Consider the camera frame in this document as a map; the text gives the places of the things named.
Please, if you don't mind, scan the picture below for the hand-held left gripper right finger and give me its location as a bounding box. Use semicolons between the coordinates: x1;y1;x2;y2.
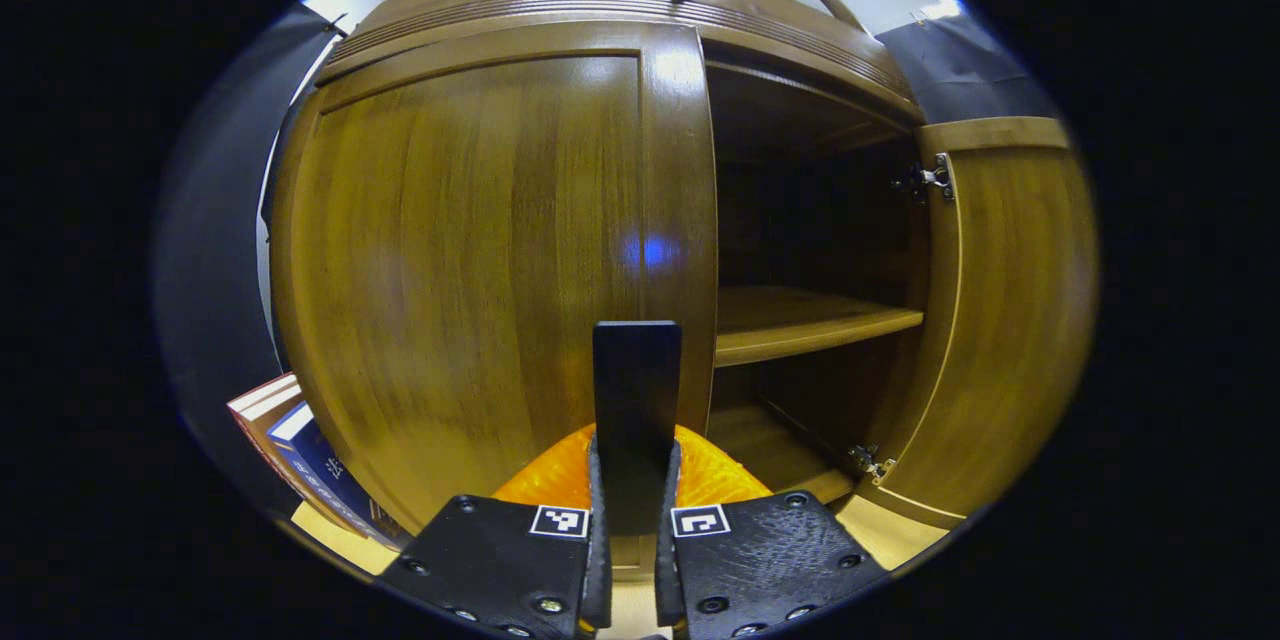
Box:
655;425;891;640

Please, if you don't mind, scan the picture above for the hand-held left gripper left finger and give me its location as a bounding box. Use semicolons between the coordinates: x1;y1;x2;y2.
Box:
375;425;613;640

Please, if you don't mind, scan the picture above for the black door handle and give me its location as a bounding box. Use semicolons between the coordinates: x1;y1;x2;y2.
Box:
593;320;682;539

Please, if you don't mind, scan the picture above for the wooden shoe cabinet door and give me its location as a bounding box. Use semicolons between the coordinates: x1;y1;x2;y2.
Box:
270;20;719;536
855;117;1099;531

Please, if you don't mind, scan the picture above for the metal door hinge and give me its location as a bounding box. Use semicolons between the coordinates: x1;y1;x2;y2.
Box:
893;153;956;203
848;443;898;483

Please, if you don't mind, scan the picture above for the wooden inner shelf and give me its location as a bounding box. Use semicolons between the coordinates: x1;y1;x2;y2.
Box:
715;285;924;368

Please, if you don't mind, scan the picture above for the dark blue book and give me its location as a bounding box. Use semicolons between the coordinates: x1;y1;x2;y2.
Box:
266;402;409;549

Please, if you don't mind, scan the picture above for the red book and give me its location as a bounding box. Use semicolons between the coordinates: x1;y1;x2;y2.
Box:
227;373;306;511

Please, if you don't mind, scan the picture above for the black backdrop cloth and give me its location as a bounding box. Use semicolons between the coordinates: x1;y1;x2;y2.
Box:
152;5;1063;521

